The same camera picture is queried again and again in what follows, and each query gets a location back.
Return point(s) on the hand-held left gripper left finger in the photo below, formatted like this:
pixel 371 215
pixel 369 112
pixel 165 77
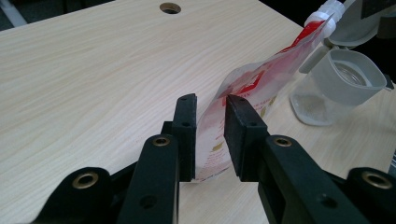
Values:
pixel 155 180

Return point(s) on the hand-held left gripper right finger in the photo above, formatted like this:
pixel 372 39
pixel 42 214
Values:
pixel 280 174

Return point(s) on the red and white spout pouch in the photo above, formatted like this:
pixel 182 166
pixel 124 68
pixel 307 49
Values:
pixel 264 77

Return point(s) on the clear jar with white lid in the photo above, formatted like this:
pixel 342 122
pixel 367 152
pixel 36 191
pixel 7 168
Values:
pixel 342 90

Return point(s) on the white desk leg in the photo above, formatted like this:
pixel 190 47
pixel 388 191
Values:
pixel 12 14

